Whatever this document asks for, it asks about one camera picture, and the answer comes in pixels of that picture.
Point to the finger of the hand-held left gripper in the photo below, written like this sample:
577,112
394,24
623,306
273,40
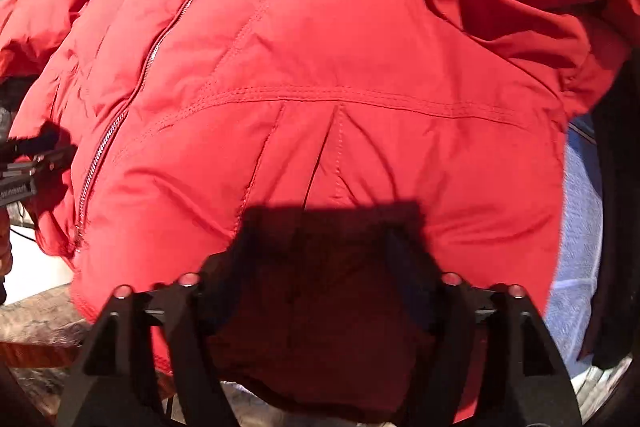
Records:
42,162
37,141

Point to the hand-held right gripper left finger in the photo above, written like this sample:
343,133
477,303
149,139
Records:
172,312

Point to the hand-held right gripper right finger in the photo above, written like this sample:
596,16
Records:
472,312

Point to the red puffer jacket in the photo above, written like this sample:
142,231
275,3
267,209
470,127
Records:
320,72

